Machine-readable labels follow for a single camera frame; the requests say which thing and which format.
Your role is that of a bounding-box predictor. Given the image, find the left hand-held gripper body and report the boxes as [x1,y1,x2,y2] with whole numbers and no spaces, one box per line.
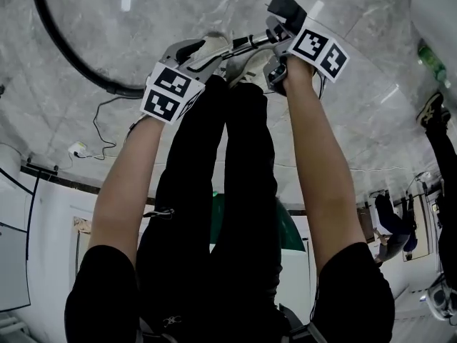
[139,39,206,124]

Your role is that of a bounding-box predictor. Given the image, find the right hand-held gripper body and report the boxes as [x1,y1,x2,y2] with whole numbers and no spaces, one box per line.
[263,16,349,94]

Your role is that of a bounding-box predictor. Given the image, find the silver metal vacuum tube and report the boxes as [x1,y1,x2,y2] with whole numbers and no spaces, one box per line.
[199,30,274,67]

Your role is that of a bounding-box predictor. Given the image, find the person's left forearm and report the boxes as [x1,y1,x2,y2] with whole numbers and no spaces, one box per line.
[87,114,169,267]

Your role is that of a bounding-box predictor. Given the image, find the person's right forearm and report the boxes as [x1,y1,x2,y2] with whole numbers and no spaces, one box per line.
[281,56,367,273]

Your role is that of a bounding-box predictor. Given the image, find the person's right beige sneaker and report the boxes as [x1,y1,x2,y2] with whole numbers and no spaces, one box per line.
[224,46,276,89]

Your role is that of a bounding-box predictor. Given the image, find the white power adapter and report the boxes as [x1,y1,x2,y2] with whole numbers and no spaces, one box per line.
[67,140,87,159]

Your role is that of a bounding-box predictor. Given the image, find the green plastic bottle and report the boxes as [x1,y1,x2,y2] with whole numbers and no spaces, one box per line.
[417,44,453,89]

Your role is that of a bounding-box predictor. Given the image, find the person's black trousers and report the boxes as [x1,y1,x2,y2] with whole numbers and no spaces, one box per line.
[137,75,286,321]

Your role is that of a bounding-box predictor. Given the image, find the white bathtub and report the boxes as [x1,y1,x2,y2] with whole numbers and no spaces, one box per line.
[410,0,457,53]

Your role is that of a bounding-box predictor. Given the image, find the black metal rack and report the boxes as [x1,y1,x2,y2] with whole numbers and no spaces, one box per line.
[0,161,60,264]

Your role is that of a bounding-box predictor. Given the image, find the dark green panel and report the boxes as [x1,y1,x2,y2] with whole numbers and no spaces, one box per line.
[209,189,308,253]

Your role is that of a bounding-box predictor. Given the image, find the person's black shirt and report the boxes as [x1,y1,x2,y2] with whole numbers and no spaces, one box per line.
[64,241,396,343]

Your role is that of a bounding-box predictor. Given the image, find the white backpack shell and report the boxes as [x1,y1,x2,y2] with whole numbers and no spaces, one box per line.
[426,279,457,322]

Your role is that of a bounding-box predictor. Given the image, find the black vacuum hose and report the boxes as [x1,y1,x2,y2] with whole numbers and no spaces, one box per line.
[29,0,146,100]

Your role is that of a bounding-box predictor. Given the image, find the grey black backpack strap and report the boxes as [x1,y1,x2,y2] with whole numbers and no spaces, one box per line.
[278,304,329,343]

